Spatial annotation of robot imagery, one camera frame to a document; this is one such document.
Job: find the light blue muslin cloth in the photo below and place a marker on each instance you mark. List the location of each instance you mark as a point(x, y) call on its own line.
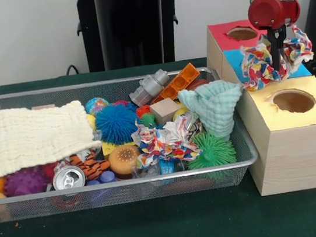
point(218, 110)

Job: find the silver drink can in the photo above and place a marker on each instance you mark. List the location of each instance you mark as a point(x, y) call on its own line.
point(67, 178)

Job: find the colourful printed paper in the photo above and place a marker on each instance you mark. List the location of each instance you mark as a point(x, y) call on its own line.
point(256, 66)
point(164, 144)

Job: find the green spiky ball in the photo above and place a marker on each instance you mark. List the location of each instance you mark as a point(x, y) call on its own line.
point(216, 153)

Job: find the toy burger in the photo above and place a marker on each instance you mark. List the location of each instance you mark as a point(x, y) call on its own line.
point(124, 160)

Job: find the cream muslin cloth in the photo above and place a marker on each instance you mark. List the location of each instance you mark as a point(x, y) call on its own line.
point(31, 136)

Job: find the large blue spiky ball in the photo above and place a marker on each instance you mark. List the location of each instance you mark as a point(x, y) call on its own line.
point(117, 124)

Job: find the wooden box with three holes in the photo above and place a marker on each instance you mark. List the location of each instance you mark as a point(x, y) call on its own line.
point(299, 157)

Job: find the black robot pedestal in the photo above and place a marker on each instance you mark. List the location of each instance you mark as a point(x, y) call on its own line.
point(130, 25)

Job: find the plain wooden cube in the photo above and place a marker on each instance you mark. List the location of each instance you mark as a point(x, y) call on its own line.
point(164, 110)

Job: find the orange toy block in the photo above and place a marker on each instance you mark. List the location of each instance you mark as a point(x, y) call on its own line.
point(176, 83)

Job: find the silver grey plastic toy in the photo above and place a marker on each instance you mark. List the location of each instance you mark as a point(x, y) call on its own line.
point(149, 87)

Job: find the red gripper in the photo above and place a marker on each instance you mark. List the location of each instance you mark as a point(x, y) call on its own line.
point(267, 13)

